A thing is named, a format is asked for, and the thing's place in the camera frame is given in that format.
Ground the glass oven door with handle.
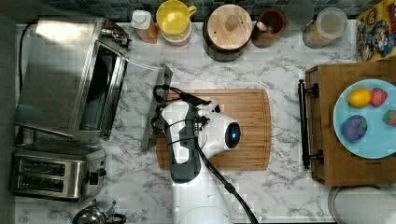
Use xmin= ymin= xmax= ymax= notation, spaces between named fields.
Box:
xmin=120 ymin=58 xmax=173 ymax=151

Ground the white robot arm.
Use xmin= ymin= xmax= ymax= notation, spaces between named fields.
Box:
xmin=161 ymin=101 xmax=241 ymax=224

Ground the stainless steel toaster oven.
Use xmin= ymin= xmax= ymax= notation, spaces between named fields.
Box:
xmin=14 ymin=16 xmax=130 ymax=139

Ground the bamboo cutting board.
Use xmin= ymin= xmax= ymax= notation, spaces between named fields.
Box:
xmin=155 ymin=89 xmax=273 ymax=172

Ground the pink bowl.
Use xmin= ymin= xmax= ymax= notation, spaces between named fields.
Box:
xmin=162 ymin=33 xmax=191 ymax=47

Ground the dark jar with wooden lid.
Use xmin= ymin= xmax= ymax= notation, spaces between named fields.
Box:
xmin=203 ymin=4 xmax=253 ymax=63

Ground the yellow cup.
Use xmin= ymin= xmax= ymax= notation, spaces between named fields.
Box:
xmin=156 ymin=0 xmax=197 ymax=40

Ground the orange juice bottle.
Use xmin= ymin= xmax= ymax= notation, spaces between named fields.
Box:
xmin=131 ymin=10 xmax=159 ymax=44

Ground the brown wooden cup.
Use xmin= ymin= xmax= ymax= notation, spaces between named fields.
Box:
xmin=251 ymin=8 xmax=286 ymax=49

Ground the steel kettle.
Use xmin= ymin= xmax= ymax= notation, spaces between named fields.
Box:
xmin=72 ymin=200 xmax=126 ymax=224

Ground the grey glass cup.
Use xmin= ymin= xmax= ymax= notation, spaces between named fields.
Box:
xmin=281 ymin=0 xmax=314 ymax=38

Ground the silver two-slot toaster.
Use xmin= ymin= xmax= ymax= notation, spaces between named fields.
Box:
xmin=9 ymin=143 xmax=106 ymax=202

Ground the purple toy eggplant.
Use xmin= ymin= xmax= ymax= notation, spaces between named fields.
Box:
xmin=342 ymin=115 xmax=368 ymax=142

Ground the clear jar with cereal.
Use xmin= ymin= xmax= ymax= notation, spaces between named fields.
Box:
xmin=303 ymin=7 xmax=347 ymax=49

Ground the yellow toy lemon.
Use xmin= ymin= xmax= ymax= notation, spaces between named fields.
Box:
xmin=347 ymin=88 xmax=372 ymax=107

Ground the white round appliance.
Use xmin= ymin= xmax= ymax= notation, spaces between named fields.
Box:
xmin=328 ymin=187 xmax=396 ymax=224

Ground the red toy strawberry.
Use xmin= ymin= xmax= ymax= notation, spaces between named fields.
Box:
xmin=382 ymin=110 xmax=396 ymax=126
xmin=370 ymin=88 xmax=388 ymax=107

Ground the light blue plate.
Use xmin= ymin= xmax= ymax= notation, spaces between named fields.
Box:
xmin=332 ymin=79 xmax=396 ymax=160

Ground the colourful cereal box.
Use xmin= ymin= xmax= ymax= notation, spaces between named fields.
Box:
xmin=356 ymin=0 xmax=396 ymax=63

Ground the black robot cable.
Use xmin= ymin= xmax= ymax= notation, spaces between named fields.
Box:
xmin=150 ymin=84 xmax=260 ymax=224

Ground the wooden tray with black handle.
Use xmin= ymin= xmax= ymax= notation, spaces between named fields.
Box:
xmin=298 ymin=61 xmax=395 ymax=187

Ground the black oven power cord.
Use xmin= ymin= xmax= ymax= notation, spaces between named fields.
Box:
xmin=13 ymin=23 xmax=34 ymax=147

